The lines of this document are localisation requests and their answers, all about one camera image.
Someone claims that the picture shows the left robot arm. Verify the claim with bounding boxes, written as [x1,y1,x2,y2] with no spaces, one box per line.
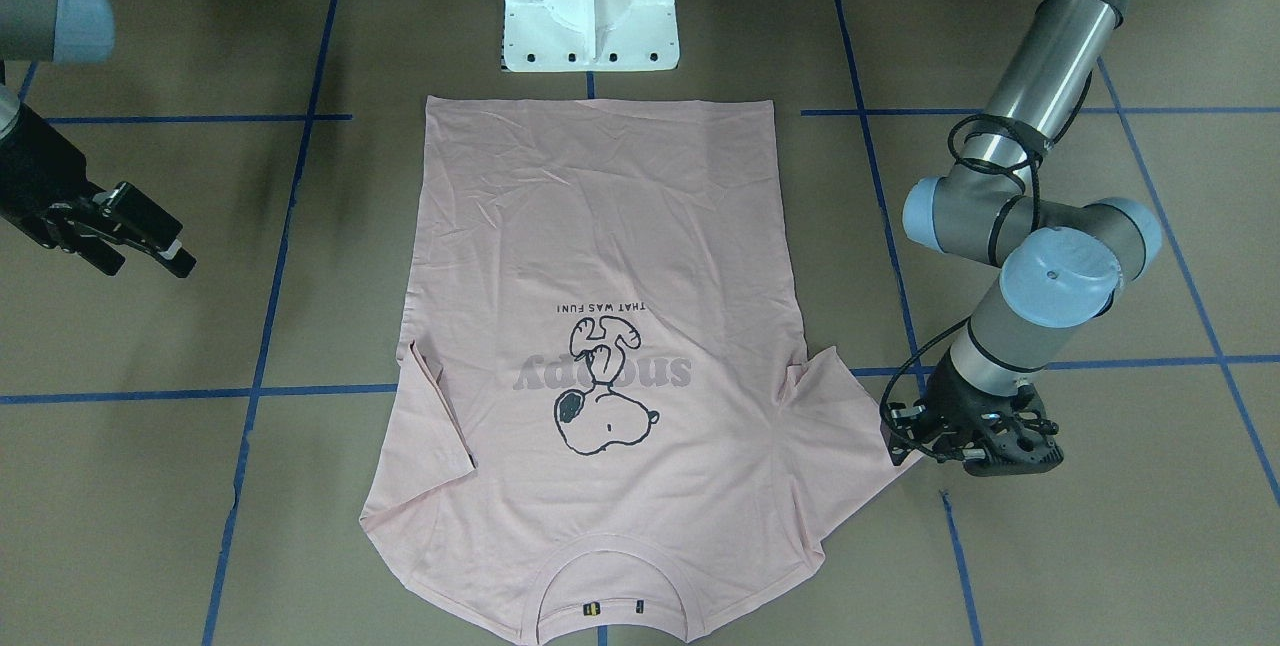
[879,0,1164,476]

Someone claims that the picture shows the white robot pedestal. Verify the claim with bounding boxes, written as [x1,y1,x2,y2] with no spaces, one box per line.
[500,0,681,73]

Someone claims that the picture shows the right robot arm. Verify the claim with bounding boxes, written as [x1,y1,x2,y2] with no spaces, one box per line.
[1,0,197,278]

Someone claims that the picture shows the pink printed t-shirt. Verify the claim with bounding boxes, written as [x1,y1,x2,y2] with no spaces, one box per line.
[358,96,902,645]

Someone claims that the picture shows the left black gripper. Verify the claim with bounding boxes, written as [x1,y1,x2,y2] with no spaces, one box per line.
[915,362,1043,462]

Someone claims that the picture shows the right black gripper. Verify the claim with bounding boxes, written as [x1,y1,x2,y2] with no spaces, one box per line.
[1,104,197,280]

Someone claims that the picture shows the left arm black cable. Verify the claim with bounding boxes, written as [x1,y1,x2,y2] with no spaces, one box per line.
[881,111,1051,457]

